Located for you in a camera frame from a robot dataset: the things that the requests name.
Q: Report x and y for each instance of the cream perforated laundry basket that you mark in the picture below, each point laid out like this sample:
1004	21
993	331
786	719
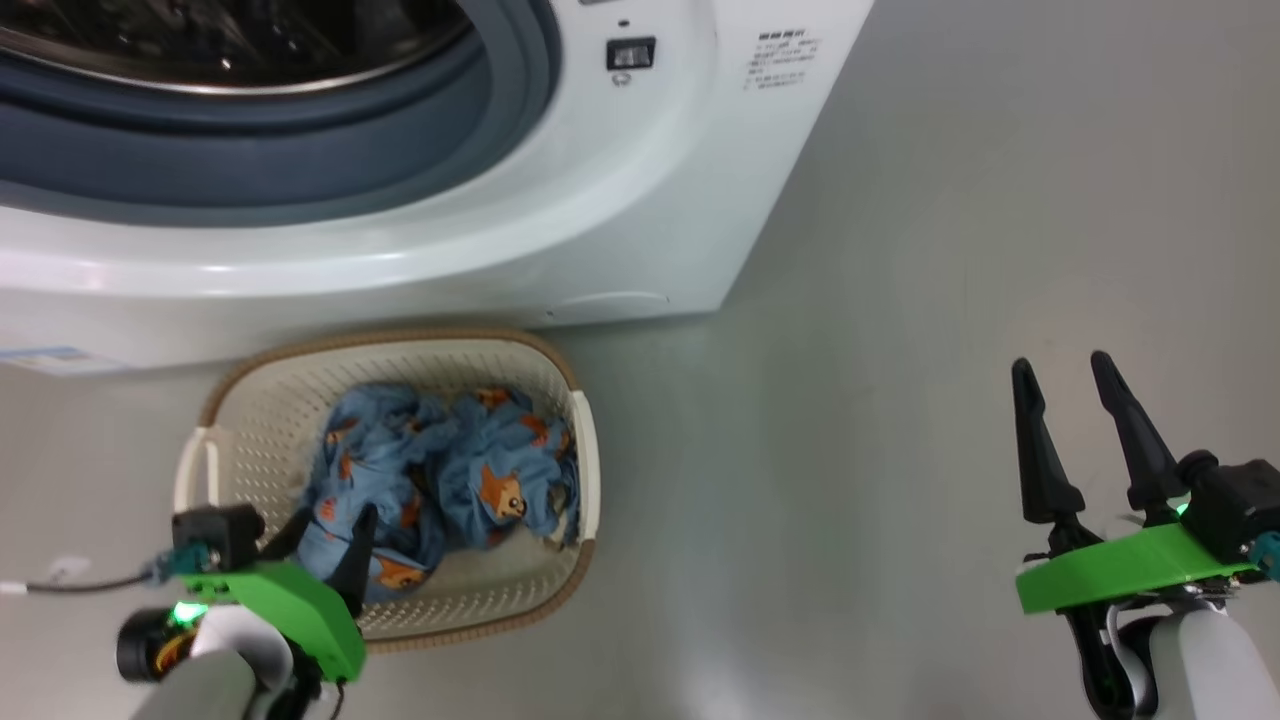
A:
260	420

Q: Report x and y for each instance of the blue white energy label sticker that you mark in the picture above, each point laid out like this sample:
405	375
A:
55	358

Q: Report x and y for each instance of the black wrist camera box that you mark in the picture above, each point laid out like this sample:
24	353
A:
225	535
1235	505

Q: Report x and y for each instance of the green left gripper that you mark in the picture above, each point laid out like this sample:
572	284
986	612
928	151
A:
300	605

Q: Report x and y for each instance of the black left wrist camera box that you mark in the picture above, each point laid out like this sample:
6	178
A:
225	535

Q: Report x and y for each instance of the round white filter cover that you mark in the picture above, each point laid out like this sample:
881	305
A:
610	300

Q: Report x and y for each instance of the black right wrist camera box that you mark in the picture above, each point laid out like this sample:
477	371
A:
1235	505

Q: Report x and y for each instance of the blue garment with orange print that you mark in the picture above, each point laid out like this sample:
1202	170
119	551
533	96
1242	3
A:
375	470
500	470

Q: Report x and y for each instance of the white front-load washing machine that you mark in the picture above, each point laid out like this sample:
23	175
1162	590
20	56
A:
620	200

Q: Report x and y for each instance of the black door latch socket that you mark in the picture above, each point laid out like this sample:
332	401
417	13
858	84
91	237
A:
631	53

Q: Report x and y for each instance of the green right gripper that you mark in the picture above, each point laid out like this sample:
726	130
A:
1130	570

